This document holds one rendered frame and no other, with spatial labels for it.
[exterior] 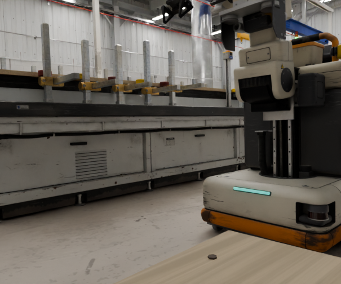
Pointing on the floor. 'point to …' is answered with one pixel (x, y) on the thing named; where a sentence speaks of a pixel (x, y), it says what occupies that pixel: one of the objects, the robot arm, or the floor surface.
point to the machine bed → (97, 153)
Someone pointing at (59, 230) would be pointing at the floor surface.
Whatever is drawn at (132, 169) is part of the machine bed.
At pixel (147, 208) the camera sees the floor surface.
